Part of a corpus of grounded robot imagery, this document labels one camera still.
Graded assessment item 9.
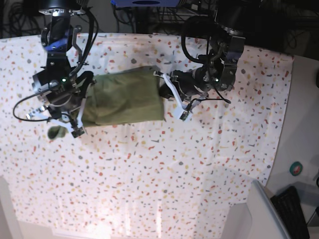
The green tape roll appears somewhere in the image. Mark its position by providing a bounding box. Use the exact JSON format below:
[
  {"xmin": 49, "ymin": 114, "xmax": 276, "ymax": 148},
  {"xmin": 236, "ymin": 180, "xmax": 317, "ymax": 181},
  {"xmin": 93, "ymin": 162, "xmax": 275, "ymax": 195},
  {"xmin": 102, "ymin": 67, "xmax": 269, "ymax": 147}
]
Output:
[{"xmin": 289, "ymin": 161, "xmax": 303, "ymax": 177}]

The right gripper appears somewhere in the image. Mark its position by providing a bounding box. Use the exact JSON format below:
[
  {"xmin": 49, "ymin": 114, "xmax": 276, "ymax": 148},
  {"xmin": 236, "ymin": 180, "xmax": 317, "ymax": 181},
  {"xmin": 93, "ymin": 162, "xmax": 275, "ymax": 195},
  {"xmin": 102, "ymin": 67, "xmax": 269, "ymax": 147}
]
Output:
[{"xmin": 37, "ymin": 71, "xmax": 95, "ymax": 117}]

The black keyboard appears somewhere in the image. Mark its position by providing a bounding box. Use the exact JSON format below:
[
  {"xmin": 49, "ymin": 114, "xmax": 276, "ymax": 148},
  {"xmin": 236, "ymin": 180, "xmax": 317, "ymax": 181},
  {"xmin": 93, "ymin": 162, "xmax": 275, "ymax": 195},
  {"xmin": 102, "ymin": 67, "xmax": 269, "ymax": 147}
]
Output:
[{"xmin": 271, "ymin": 186, "xmax": 310, "ymax": 239}]

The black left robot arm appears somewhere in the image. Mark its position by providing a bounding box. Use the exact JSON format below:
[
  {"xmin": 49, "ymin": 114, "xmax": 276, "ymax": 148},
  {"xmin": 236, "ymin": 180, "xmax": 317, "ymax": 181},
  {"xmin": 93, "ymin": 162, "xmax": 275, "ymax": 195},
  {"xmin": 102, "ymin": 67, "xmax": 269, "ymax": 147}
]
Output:
[{"xmin": 168, "ymin": 0, "xmax": 261, "ymax": 101}]

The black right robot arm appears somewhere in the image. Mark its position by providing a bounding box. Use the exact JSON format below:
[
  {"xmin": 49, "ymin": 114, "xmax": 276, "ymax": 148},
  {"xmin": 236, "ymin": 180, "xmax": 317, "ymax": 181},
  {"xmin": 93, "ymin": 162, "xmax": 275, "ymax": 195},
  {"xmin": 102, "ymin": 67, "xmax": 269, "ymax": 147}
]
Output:
[{"xmin": 32, "ymin": 0, "xmax": 98, "ymax": 119}]

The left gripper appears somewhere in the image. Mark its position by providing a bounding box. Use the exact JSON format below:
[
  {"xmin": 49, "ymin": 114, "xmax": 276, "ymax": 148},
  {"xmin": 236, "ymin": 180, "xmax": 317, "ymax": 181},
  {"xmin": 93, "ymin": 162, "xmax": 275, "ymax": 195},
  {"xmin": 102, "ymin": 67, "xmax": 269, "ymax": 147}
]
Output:
[{"xmin": 153, "ymin": 70, "xmax": 209, "ymax": 102}]

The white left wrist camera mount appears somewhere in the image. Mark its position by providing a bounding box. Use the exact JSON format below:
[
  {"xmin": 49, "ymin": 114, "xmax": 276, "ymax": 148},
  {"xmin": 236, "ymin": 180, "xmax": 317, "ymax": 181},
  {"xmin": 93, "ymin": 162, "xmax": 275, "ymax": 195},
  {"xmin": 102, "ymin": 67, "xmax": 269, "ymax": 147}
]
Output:
[{"xmin": 161, "ymin": 73, "xmax": 209, "ymax": 122}]

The green t-shirt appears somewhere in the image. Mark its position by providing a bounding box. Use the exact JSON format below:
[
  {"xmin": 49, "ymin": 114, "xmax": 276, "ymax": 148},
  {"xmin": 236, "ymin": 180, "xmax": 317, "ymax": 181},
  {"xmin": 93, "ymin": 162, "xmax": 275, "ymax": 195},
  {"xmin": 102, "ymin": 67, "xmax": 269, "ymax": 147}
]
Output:
[{"xmin": 47, "ymin": 65, "xmax": 165, "ymax": 140}]

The blue white box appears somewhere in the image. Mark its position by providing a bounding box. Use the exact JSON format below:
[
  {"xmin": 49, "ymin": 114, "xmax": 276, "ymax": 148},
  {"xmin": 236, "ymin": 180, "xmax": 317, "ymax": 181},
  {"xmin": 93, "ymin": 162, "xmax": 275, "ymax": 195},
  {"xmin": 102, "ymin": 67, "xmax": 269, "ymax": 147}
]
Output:
[{"xmin": 111, "ymin": 0, "xmax": 187, "ymax": 7}]

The terrazzo patterned tablecloth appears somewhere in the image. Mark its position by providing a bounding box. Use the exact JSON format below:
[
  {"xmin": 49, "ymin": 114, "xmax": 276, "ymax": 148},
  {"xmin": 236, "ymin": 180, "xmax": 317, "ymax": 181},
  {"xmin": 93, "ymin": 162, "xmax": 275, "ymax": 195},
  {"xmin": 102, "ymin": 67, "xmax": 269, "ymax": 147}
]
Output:
[{"xmin": 0, "ymin": 36, "xmax": 294, "ymax": 239}]

